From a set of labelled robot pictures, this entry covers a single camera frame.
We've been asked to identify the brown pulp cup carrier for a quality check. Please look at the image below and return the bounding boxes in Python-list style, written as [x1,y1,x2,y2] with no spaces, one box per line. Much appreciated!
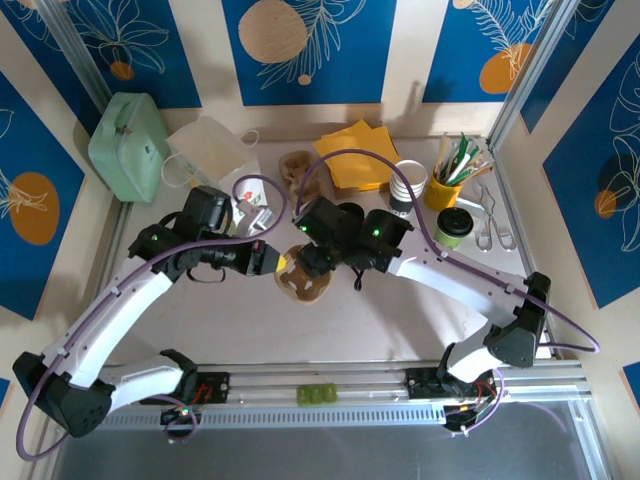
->
[273,244,334,305]

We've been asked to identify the stack of paper cups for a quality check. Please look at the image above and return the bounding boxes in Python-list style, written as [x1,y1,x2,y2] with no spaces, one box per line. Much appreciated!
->
[388,159,429,221]

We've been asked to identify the white printed paper bag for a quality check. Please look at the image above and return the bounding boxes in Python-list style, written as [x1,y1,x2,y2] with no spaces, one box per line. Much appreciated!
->
[160,115,275,236]

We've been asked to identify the green coffee cup black lid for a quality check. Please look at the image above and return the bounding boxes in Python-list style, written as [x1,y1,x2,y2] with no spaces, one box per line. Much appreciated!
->
[433,207,475,251]

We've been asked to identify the stack of black lids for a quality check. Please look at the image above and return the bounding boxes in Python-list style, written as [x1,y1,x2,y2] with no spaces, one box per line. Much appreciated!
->
[337,201,367,224]

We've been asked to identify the yellow utensil holder cup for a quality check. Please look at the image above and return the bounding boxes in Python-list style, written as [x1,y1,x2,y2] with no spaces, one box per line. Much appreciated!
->
[423,174,464,214]

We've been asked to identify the stack of pulp cup carriers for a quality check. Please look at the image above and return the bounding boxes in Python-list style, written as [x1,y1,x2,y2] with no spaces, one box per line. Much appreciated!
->
[278,148,334,202]

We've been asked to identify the stack of yellow napkins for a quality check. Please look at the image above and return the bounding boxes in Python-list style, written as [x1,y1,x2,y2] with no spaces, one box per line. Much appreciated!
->
[313,118,401,194]

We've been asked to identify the mint green carry case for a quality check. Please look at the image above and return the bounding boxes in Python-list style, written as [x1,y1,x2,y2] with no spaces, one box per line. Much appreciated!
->
[88,92,171,204]

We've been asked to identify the clear plastic packet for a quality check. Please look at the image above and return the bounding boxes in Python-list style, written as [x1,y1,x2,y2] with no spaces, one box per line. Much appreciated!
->
[454,196,487,221]

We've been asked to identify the clear plastic tongs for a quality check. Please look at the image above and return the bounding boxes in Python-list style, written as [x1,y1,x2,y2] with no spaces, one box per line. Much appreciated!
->
[472,182,517,251]

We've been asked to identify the black controller board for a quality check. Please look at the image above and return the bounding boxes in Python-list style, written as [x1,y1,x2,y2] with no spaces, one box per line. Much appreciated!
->
[442,402,484,437]
[159,404,202,444]

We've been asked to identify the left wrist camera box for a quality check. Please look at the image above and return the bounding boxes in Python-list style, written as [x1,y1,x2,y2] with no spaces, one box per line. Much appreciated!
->
[232,198,277,237]

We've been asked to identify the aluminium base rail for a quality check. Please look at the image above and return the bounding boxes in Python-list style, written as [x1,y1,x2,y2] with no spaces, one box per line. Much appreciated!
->
[42,359,594,414]

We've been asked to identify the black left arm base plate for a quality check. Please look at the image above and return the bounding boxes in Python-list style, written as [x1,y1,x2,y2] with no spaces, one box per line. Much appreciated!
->
[184,371,232,406]

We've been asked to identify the slotted grey cable duct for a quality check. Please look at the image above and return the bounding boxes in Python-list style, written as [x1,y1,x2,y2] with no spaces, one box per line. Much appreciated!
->
[99,403,449,432]

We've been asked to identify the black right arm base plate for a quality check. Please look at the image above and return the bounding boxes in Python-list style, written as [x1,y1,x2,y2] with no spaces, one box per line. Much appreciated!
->
[404,367,497,401]

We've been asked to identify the aluminium frame post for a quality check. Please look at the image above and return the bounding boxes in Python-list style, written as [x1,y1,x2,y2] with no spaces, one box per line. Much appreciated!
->
[487,0,571,151]
[37,0,114,104]

